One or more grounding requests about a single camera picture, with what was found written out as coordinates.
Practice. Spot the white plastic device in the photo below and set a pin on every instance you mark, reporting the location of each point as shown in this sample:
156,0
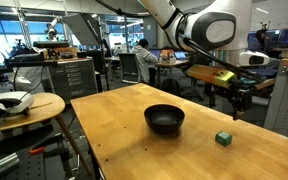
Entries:
14,98

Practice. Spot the grey labelled drawer cabinet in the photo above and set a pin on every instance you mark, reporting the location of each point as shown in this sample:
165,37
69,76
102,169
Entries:
74,80

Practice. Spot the round wooden stool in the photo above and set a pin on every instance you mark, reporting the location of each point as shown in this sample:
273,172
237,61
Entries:
47,106

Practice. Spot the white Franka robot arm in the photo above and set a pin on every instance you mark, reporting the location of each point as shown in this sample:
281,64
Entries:
217,30

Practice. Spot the person in dark clothes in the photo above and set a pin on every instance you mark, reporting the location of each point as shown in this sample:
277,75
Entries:
258,41

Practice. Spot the green block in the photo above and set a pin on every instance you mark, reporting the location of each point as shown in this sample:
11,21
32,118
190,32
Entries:
223,138

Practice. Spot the orange white package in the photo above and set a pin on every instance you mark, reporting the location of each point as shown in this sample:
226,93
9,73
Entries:
166,56

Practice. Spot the aluminium extrusion bar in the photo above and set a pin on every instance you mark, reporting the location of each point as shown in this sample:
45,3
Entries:
0,164

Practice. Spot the black bowl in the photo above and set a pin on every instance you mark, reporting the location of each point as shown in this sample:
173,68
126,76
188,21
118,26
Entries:
164,118

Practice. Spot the wooden board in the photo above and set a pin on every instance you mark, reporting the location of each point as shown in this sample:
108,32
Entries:
200,71

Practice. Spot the black breadboard table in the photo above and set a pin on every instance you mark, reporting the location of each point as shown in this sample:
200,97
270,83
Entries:
50,166

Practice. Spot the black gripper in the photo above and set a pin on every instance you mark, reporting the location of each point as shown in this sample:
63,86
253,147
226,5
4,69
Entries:
241,98

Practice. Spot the black softbox light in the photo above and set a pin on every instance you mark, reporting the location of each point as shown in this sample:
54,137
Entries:
84,28

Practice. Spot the grey office chair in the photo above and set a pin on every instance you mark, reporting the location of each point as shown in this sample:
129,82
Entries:
129,66

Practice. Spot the yellow wrist camera box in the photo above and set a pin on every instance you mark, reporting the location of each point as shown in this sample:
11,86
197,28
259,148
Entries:
224,79

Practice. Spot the seated person in white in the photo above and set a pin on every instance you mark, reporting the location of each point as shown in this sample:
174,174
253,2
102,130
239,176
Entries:
144,60

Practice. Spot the open laptop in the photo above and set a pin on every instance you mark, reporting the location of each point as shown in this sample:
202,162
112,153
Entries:
155,53
180,55

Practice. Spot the white cloth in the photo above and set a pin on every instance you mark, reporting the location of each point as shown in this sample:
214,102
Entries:
29,78

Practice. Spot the wooden office desk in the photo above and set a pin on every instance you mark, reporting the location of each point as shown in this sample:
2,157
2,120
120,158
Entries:
172,63

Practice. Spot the black bar camera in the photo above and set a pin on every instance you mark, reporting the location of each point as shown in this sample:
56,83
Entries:
50,44

